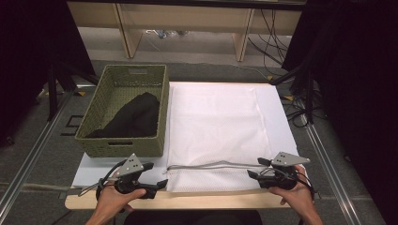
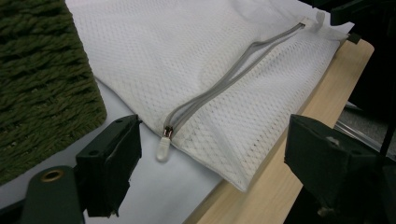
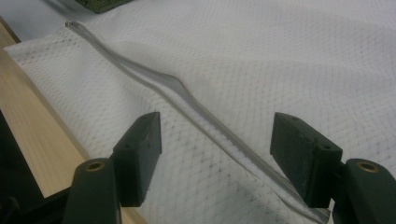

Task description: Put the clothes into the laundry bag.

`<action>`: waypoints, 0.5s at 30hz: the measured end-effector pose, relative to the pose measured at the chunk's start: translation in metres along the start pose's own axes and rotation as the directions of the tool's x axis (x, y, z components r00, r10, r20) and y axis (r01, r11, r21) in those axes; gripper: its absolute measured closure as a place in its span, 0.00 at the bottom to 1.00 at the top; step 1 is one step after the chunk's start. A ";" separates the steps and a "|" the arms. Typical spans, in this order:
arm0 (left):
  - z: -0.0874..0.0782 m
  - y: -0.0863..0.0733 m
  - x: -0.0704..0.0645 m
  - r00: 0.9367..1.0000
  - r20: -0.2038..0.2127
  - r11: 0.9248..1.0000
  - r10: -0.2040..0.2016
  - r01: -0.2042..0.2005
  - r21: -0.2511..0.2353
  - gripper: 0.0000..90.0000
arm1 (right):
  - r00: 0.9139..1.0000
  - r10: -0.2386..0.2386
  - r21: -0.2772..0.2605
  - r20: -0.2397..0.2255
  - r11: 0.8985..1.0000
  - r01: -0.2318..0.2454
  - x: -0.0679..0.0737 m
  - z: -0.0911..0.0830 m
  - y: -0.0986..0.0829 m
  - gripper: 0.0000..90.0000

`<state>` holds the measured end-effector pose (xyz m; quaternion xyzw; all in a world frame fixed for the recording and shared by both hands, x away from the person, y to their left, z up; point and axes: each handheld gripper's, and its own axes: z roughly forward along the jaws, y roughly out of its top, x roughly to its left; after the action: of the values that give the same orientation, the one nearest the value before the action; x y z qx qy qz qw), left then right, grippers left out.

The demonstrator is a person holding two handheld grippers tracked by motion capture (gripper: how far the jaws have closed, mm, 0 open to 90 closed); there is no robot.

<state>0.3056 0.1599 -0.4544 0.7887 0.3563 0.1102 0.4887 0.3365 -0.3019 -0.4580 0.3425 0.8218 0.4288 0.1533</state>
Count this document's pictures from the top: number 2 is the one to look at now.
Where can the white mesh laundry bag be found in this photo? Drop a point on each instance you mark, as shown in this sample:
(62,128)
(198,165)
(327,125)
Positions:
(186,46)

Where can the green knitted cloth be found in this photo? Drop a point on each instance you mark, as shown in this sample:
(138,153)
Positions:
(43,81)

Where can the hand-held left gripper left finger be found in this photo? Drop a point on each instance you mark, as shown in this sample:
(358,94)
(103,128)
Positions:
(107,161)

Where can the metal rail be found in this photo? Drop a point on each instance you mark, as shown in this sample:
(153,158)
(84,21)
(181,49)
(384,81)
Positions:
(358,132)

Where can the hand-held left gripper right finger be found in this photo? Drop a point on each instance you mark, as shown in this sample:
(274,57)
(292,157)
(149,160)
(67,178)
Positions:
(327,165)

